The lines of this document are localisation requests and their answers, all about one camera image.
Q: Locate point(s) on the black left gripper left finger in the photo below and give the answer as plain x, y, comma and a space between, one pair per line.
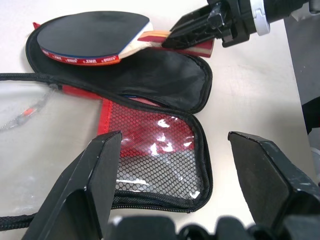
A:
75, 195

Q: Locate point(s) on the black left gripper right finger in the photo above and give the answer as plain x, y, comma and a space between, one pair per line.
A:
275, 180

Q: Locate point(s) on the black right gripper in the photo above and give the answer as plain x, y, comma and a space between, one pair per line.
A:
232, 22

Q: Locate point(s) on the black red paddle case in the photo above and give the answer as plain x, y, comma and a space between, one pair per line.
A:
160, 75

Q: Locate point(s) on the black red table tennis paddle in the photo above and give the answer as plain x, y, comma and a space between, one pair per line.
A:
87, 32

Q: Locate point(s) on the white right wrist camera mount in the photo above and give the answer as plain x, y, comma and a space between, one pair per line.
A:
261, 20

